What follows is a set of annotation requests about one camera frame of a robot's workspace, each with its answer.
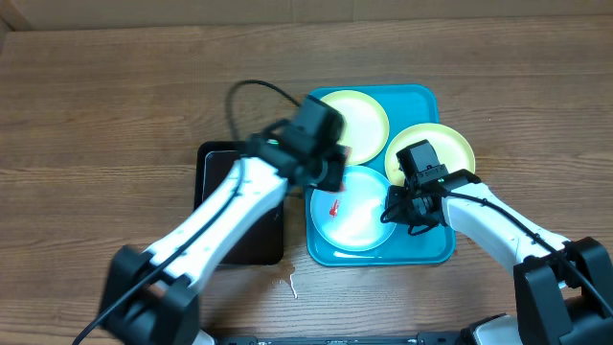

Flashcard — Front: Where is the light blue plate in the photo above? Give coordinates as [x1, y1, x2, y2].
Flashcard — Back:
[309, 166, 397, 252]

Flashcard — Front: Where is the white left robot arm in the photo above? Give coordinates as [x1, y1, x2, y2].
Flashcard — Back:
[89, 119, 347, 344]

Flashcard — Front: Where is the yellow plate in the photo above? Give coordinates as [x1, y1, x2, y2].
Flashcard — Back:
[384, 123, 476, 186]
[321, 90, 390, 165]

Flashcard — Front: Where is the teal plastic tray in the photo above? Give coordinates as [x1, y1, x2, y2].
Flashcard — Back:
[305, 84, 456, 266]

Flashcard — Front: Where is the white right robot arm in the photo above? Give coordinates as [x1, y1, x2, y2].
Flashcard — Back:
[380, 183, 612, 345]

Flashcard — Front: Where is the black water tray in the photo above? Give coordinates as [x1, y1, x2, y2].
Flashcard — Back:
[193, 141, 284, 266]

